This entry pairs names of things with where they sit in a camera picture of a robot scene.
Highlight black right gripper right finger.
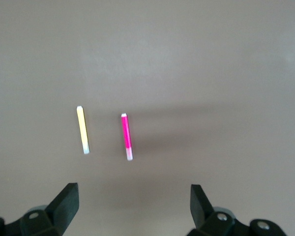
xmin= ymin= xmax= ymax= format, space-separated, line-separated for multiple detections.
xmin=186 ymin=184 xmax=287 ymax=236

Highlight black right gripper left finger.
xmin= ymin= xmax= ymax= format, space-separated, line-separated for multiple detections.
xmin=0 ymin=182 xmax=79 ymax=236

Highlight pink highlighter pen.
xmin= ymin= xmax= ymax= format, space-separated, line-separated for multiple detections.
xmin=120 ymin=113 xmax=134 ymax=161

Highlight yellow highlighter pen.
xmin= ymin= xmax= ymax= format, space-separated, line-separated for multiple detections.
xmin=76 ymin=105 xmax=90 ymax=155

